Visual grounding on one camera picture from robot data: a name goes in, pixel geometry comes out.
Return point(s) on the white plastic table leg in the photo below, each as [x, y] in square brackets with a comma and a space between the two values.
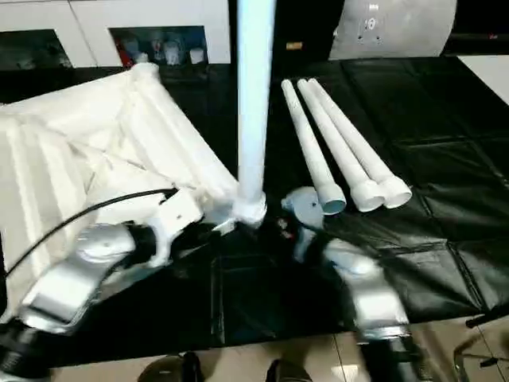
[310, 147]
[252, 99]
[338, 143]
[358, 135]

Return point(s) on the white plastic table top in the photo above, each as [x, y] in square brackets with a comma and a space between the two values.
[79, 127]

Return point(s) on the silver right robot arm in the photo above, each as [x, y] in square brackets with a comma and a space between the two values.
[370, 290]

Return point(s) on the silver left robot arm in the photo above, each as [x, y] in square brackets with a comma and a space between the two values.
[75, 274]

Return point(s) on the black left robot foot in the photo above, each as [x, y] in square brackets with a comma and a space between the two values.
[171, 370]

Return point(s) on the black robot foot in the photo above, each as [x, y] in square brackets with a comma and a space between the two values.
[171, 370]
[290, 372]

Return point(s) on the black right robot foot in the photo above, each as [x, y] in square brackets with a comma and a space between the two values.
[290, 372]

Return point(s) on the black work mat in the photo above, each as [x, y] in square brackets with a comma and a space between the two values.
[417, 139]

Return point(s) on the small white box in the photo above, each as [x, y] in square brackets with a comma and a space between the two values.
[196, 57]

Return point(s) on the red box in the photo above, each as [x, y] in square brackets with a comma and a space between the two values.
[126, 51]

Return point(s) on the black pole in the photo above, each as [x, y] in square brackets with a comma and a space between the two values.
[489, 316]

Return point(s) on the white cabinet with glass doors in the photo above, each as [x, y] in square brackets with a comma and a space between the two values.
[91, 16]

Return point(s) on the white flat board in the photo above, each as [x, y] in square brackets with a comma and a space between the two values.
[489, 71]

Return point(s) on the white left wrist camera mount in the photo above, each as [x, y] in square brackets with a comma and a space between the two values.
[177, 217]

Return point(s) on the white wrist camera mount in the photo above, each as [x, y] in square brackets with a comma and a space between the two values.
[306, 207]
[177, 217]

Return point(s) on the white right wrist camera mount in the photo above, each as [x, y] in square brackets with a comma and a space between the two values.
[306, 207]

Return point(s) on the metal stand frame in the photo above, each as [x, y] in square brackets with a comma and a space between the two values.
[469, 354]

